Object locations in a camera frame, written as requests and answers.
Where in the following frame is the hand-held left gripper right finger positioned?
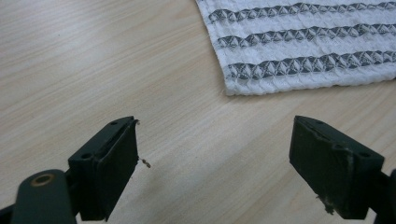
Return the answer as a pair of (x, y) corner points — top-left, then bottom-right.
(289, 115), (386, 220)

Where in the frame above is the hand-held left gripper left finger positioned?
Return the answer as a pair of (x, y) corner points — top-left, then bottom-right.
(67, 116), (140, 222)

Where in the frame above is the white grey striped towel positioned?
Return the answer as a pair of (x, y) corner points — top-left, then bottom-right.
(195, 0), (396, 97)

